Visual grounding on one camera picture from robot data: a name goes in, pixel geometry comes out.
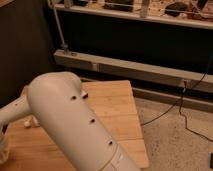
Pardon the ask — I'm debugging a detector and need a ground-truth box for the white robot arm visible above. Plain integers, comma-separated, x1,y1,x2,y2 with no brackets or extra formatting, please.
0,72,140,171

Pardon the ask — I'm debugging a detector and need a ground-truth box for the white shelf rail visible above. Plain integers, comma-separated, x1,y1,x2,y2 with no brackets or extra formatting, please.
53,1,213,30

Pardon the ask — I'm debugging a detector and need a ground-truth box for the metal pole stand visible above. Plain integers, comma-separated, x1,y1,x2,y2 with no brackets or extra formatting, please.
50,0,77,56

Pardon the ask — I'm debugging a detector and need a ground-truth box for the black floor cable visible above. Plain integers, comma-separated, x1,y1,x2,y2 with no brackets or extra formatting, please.
139,54,213,144

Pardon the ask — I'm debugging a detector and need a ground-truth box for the white plastic bottle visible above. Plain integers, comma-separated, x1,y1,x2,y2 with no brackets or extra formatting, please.
24,116,40,128

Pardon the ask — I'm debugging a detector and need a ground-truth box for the small red white block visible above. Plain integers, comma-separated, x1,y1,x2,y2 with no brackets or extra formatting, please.
82,93,89,99

